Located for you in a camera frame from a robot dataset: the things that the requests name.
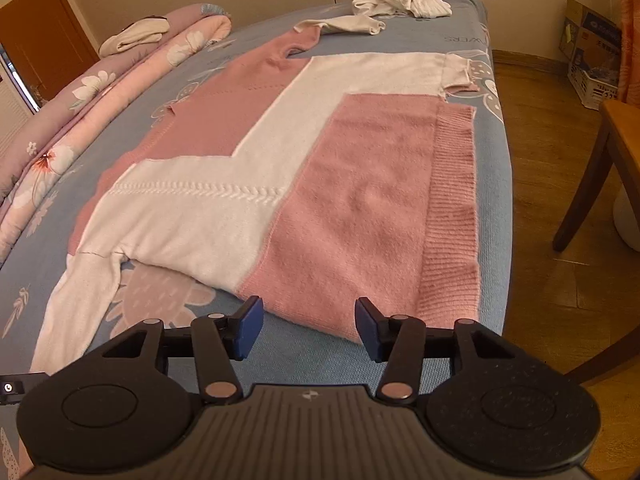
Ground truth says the brown wooden door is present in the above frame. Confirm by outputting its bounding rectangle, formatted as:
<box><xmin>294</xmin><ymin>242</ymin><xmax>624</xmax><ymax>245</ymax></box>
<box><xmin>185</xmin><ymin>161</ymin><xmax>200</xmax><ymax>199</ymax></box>
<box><xmin>0</xmin><ymin>0</ymin><xmax>101</xmax><ymax>113</ymax></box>

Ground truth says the pink floral folded quilt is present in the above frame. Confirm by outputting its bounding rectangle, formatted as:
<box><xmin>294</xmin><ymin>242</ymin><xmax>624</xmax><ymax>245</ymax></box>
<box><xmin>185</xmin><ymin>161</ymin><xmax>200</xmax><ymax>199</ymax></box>
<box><xmin>0</xmin><ymin>2</ymin><xmax>233</xmax><ymax>267</ymax></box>

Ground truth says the blue floral bed sheet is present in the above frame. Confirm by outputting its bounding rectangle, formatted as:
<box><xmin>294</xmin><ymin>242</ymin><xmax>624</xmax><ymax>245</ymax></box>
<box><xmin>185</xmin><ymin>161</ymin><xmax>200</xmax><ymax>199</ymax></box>
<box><xmin>0</xmin><ymin>0</ymin><xmax>513</xmax><ymax>480</ymax></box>

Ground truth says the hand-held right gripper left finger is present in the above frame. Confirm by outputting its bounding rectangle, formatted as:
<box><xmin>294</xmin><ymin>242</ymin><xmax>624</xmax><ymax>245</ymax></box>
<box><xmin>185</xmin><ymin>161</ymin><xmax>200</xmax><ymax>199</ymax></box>
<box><xmin>100</xmin><ymin>296</ymin><xmax>264</xmax><ymax>405</ymax></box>

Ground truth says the white plastic basket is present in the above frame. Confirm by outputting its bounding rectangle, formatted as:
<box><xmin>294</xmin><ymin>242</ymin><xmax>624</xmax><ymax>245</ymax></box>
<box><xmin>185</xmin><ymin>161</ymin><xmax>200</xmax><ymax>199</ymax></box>
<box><xmin>566</xmin><ymin>57</ymin><xmax>621</xmax><ymax>109</ymax></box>

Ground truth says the pink and white knit sweater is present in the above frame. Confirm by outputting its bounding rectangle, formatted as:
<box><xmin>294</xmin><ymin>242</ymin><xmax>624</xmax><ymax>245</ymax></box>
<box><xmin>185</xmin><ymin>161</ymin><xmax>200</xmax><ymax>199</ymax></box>
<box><xmin>30</xmin><ymin>24</ymin><xmax>484</xmax><ymax>376</ymax></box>

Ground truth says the cream folded garment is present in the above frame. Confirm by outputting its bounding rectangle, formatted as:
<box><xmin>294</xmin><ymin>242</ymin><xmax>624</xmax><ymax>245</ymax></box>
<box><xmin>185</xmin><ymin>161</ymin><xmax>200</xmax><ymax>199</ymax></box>
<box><xmin>97</xmin><ymin>16</ymin><xmax>170</xmax><ymax>58</ymax></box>

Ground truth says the orange curtain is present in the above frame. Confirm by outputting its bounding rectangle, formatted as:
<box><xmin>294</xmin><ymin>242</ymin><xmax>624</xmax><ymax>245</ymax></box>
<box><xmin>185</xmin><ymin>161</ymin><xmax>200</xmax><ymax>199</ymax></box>
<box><xmin>617</xmin><ymin>0</ymin><xmax>640</xmax><ymax>93</ymax></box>

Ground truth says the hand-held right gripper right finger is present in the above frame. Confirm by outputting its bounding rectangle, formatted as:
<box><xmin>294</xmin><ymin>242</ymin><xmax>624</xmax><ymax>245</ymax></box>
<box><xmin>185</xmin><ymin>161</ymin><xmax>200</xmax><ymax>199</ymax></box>
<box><xmin>355</xmin><ymin>297</ymin><xmax>518</xmax><ymax>403</ymax></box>

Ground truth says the cardboard box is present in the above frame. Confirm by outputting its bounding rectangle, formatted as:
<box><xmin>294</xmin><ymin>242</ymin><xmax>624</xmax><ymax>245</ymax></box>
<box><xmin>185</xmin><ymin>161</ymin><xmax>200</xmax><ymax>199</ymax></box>
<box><xmin>558</xmin><ymin>0</ymin><xmax>624</xmax><ymax>81</ymax></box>

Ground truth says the dark wooden chair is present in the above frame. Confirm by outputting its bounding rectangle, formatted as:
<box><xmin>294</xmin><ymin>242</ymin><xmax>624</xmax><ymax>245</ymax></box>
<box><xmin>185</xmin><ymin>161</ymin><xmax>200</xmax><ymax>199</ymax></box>
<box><xmin>551</xmin><ymin>99</ymin><xmax>640</xmax><ymax>253</ymax></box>

